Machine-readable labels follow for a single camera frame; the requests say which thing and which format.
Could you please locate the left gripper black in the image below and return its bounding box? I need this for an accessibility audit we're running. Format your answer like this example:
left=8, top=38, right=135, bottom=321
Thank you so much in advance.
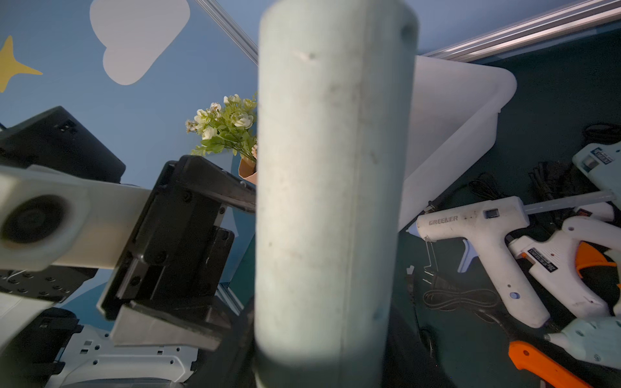
left=98, top=155, right=256, bottom=352

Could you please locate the large mint green glue gun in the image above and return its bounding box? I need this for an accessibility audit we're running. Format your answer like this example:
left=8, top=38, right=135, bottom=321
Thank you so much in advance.
left=254, top=1, right=418, bottom=387

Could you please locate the white glue gun orange trigger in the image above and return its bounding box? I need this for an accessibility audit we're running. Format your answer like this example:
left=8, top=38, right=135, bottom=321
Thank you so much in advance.
left=509, top=216, right=620, bottom=318

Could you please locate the small mint glue gun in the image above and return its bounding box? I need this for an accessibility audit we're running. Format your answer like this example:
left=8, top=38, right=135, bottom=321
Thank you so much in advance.
left=544, top=316, right=620, bottom=370

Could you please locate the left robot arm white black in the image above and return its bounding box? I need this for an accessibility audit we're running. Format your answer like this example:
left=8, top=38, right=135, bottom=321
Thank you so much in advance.
left=1, top=107, right=256, bottom=387

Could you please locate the large white Greeler glue gun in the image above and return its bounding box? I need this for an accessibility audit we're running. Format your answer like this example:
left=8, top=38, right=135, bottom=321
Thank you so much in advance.
left=408, top=192, right=616, bottom=328

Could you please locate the white plastic storage box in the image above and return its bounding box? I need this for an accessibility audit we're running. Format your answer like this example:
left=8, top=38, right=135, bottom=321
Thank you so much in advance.
left=398, top=56, right=518, bottom=230

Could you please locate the mint glue gun at back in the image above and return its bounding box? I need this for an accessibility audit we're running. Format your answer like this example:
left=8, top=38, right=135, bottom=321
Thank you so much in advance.
left=572, top=142, right=620, bottom=209

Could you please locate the artificial flower plant in pot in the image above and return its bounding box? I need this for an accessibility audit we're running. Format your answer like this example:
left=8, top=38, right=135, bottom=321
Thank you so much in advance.
left=185, top=94, right=258, bottom=184

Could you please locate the black coiled power cord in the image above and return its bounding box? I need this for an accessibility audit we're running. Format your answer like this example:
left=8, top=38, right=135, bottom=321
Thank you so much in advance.
left=406, top=271, right=501, bottom=314

